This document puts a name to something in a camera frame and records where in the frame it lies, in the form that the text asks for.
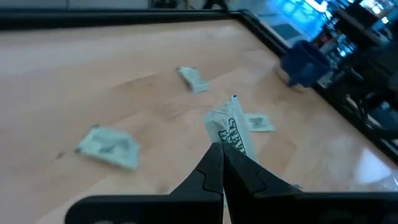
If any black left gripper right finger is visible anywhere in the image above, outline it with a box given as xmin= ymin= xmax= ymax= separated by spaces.
xmin=222 ymin=142 xmax=398 ymax=224

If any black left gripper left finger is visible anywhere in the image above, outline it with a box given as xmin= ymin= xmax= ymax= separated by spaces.
xmin=64 ymin=141 xmax=225 ymax=224

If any pale green sweetener packet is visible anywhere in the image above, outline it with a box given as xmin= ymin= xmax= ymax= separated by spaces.
xmin=74 ymin=124 xmax=141 ymax=171
xmin=176 ymin=65 xmax=211 ymax=95
xmin=244 ymin=113 xmax=277 ymax=133
xmin=203 ymin=95 xmax=259 ymax=164

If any blue ceramic mug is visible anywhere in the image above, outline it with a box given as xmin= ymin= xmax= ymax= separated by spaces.
xmin=279 ymin=39 xmax=332 ymax=90

